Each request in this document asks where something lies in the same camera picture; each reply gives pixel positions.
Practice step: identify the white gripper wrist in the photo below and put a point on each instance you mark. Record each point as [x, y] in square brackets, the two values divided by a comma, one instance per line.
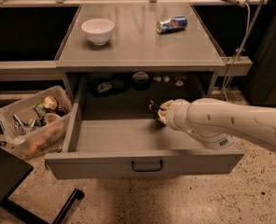
[172, 113]

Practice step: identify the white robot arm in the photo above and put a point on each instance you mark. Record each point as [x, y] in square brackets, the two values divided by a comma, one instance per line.
[215, 123]

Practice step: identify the grey open top drawer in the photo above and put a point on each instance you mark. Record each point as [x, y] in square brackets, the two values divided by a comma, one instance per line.
[106, 134]

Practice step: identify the black round object under cabinet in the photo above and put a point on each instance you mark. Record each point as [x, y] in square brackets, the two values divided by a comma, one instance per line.
[140, 81]

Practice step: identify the grey metal cabinet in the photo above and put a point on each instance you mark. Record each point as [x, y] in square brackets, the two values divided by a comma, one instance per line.
[136, 45]

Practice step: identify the dark object under cabinet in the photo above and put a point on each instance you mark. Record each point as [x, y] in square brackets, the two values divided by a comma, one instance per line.
[108, 86]

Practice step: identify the blue crushed soda can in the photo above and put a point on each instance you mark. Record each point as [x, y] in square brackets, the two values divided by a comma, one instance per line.
[171, 24]

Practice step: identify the white ceramic bowl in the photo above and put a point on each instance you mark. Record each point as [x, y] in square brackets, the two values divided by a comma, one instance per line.
[98, 31]

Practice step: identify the clear plastic bin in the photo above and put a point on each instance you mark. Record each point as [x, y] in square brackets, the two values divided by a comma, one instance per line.
[37, 121]

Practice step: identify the black chair base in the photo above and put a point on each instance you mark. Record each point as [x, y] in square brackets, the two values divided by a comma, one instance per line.
[12, 173]

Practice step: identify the black drawer handle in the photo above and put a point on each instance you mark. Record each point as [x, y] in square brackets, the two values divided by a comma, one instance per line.
[145, 167]

